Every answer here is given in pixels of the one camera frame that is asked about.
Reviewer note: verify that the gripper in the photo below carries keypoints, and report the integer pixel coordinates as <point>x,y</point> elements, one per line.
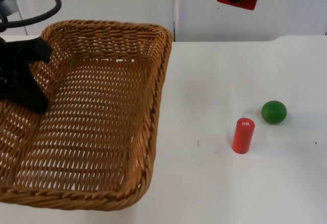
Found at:
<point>10,65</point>

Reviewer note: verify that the brown wicker basket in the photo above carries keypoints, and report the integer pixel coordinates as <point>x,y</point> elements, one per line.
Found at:
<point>102,121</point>

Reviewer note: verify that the red cylinder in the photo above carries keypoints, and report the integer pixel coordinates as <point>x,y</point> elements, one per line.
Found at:
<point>243,137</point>

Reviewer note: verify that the green ball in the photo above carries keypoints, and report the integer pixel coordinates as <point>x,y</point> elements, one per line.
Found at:
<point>274,112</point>

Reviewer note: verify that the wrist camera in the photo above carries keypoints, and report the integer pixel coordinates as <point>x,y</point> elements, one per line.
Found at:
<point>9,6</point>

